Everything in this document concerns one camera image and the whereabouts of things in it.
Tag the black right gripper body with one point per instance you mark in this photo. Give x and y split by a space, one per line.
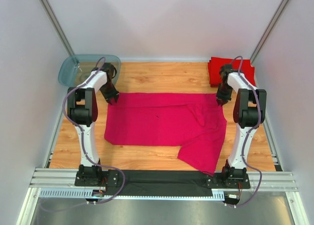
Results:
222 96

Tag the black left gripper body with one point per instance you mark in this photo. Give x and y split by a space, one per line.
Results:
112 94

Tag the magenta t shirt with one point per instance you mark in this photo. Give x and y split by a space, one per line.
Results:
194 122

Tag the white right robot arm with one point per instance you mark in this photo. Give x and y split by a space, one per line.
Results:
248 114

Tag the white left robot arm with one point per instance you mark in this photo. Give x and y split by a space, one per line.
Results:
81 109

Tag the folded red t shirt stack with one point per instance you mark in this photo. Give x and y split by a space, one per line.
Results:
215 64

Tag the translucent teal plastic bin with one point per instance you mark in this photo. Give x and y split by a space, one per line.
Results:
77 68

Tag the black cloth strip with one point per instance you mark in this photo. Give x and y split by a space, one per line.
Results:
158 183

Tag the right aluminium corner post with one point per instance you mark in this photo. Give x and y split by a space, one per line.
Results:
268 30

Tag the aluminium corner post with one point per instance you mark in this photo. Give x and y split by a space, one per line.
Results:
57 26
268 30

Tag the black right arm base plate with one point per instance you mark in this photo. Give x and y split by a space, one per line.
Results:
224 181

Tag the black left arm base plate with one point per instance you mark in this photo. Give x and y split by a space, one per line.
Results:
94 176

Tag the white slotted cable duct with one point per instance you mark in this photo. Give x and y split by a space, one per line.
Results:
92 194

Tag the aluminium mounting rail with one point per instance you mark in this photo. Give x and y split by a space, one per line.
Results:
53 178

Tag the left aluminium corner post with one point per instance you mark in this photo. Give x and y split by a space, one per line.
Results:
57 26

